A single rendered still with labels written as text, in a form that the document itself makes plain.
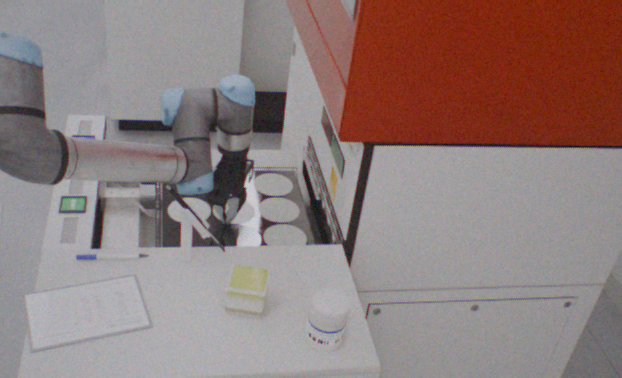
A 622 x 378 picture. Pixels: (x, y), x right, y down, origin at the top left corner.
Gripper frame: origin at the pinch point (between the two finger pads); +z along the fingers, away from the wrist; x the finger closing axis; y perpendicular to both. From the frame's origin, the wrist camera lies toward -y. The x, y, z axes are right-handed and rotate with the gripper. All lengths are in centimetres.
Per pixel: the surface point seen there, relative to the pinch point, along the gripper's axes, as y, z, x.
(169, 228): -6.4, 1.3, 11.1
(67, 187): -9.2, -4.8, 34.7
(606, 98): 19, -43, -73
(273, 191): 18.1, 1.3, -6.0
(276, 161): 43.7, 9.2, 0.8
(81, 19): 272, 91, 202
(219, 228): -1.7, 1.3, 0.7
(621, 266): 134, 76, -127
